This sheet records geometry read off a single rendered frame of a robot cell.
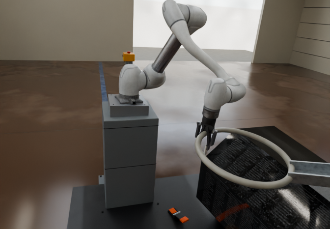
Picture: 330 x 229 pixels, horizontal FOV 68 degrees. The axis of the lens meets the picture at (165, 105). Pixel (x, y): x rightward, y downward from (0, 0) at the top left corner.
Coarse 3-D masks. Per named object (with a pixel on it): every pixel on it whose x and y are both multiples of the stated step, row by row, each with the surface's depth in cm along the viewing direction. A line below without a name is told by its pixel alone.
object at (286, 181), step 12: (204, 132) 134; (228, 132) 142; (240, 132) 142; (204, 156) 112; (288, 156) 123; (216, 168) 106; (288, 168) 115; (240, 180) 101; (252, 180) 101; (288, 180) 105
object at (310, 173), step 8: (296, 168) 116; (304, 168) 114; (312, 168) 112; (320, 168) 111; (328, 168) 109; (296, 176) 106; (304, 176) 105; (312, 176) 103; (320, 176) 101; (328, 176) 100; (304, 184) 106; (312, 184) 104; (320, 184) 102; (328, 184) 101
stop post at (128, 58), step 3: (123, 54) 267; (126, 54) 264; (129, 54) 265; (132, 54) 266; (123, 57) 268; (126, 57) 265; (129, 57) 266; (132, 57) 267; (126, 60) 266; (129, 60) 267; (132, 60) 268; (126, 63) 270; (129, 63) 270; (132, 63) 271
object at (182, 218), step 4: (172, 208) 200; (168, 212) 197; (172, 212) 196; (176, 212) 197; (180, 212) 195; (172, 216) 193; (176, 216) 190; (180, 216) 190; (184, 216) 189; (176, 220) 190; (180, 220) 185; (184, 220) 184; (188, 220) 185
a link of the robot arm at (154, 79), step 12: (192, 12) 145; (204, 12) 154; (192, 24) 149; (204, 24) 156; (168, 48) 168; (156, 60) 180; (168, 60) 176; (144, 72) 186; (156, 72) 184; (156, 84) 191
